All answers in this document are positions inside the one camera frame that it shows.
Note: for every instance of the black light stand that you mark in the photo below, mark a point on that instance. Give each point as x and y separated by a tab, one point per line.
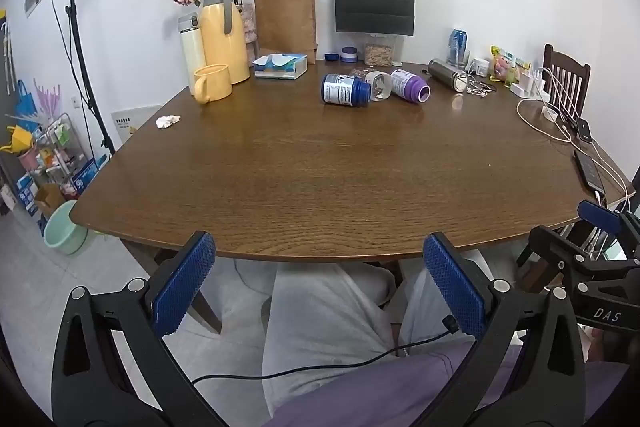
82	57

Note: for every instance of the yellow mug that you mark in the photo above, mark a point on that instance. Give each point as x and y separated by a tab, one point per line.
215	82

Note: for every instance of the small black phone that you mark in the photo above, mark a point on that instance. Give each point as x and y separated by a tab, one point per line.
584	129

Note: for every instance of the small white box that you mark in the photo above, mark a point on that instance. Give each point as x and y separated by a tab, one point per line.
480	67

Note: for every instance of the white thermos bottle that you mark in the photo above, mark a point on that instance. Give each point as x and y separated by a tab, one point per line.
192	54

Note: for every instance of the white earphones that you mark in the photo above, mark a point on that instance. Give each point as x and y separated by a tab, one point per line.
480	88

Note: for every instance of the drinking glass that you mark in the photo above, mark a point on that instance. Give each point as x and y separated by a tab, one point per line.
462	58

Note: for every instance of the wooden chair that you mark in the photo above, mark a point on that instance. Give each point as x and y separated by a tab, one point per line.
537	269
570	79

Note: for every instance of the tissue box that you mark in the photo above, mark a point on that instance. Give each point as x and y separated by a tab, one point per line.
280	66

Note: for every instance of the white plug adapter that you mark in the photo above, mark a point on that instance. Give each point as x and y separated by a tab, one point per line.
549	113

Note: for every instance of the patterned vase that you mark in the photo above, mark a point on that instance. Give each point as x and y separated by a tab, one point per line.
248	27

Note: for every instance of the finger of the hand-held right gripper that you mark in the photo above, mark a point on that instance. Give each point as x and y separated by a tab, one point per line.
597	214
560	247

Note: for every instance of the clear cereal container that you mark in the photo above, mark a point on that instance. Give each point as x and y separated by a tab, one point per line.
379	53

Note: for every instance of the yellow thermos jug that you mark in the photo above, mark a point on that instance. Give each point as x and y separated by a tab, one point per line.
222	42

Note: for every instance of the blue tote bag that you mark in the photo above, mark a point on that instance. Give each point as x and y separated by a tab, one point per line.
25	104

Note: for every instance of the crumpled white tissue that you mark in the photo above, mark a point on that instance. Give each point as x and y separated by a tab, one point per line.
167	121

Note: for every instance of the cardboard box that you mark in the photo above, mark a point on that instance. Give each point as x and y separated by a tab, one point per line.
47	199

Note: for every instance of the green plastic basin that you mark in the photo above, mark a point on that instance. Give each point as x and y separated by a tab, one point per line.
62	229

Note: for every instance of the blue drink can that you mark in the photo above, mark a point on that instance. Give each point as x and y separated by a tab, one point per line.
456	42

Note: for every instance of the white charger block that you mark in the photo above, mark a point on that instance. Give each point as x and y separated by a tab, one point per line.
527	86

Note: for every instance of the small purple jar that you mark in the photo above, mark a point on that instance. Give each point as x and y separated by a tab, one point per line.
349	55

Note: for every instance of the green snack packet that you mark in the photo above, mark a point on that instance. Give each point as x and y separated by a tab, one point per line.
522	68

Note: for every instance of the purple supplement bottle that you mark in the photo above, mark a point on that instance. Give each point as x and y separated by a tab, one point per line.
412	86

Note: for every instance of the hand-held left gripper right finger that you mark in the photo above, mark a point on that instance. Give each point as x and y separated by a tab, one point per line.
455	287

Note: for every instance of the blue supplement bottle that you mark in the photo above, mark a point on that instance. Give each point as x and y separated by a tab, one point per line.
342	89

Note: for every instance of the colourful snack packet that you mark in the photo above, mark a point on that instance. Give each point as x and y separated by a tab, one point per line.
501	64

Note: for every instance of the metal storage rack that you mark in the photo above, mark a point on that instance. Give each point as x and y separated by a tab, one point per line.
60	147

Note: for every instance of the grey pants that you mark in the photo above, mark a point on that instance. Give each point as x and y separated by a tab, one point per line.
320	312

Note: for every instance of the brown paper bag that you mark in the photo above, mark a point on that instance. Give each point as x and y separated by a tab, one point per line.
285	24

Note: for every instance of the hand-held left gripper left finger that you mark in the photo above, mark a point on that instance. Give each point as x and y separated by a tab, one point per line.
182	284

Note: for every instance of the purple shirt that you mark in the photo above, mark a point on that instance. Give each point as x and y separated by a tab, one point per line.
380	397

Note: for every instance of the large black phone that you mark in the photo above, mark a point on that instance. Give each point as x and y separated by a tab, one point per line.
589	172

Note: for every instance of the stainless steel bottle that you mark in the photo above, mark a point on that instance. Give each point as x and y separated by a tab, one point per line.
446	74

